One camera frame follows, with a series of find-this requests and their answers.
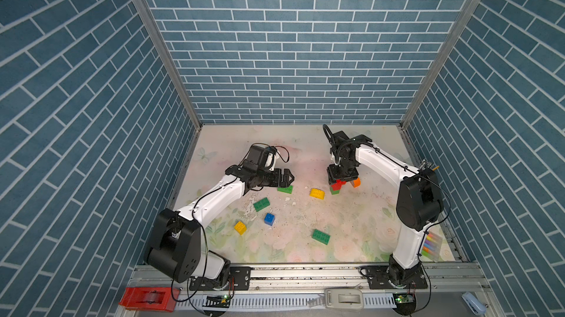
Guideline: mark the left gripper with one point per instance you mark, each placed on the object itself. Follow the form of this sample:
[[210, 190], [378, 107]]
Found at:
[[276, 182]]

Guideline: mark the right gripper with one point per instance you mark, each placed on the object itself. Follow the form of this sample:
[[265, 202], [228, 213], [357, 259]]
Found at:
[[332, 175]]

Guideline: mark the small red lego brick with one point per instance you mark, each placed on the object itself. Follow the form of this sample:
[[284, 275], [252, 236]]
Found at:
[[337, 186]]

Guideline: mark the long green lego brick front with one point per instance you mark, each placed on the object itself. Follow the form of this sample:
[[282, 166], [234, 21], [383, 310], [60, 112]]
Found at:
[[321, 237]]

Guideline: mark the long green lego brick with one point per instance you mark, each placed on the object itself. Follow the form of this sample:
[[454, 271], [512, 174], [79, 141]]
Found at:
[[321, 237], [287, 190], [261, 204]]

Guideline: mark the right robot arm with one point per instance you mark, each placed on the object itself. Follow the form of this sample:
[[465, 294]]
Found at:
[[419, 201]]

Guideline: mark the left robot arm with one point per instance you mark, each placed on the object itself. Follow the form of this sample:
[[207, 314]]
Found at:
[[177, 246]]

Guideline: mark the long green lego brick middle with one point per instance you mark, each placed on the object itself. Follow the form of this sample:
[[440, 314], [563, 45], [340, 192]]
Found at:
[[261, 204]]

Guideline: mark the long green lego brick back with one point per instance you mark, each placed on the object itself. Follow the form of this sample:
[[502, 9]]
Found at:
[[287, 190]]

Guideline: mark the small blue lego brick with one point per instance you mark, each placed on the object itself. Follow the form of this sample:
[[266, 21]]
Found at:
[[269, 219]]

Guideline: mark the yellow rounded lego brick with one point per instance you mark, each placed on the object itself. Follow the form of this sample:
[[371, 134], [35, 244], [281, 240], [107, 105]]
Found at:
[[317, 194]]

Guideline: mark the small yellow lego brick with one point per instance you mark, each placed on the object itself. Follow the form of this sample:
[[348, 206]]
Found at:
[[240, 228]]

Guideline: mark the pink pen cup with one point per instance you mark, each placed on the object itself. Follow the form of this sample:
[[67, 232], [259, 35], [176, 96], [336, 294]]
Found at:
[[427, 166]]

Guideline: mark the pack of coloured markers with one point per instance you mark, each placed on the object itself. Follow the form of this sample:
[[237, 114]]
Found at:
[[431, 248]]

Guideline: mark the red tape dispenser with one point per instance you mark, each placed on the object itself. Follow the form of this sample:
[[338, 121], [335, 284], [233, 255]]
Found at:
[[155, 299]]

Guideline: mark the light blue stapler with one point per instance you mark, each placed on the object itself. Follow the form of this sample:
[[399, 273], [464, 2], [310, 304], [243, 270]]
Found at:
[[474, 304]]

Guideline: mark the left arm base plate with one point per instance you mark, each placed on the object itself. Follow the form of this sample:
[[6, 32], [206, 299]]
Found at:
[[236, 278]]

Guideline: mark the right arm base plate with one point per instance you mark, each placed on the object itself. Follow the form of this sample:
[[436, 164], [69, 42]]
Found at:
[[381, 277]]

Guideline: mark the white slotted cable duct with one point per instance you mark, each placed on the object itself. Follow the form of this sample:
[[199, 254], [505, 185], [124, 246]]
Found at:
[[262, 302]]

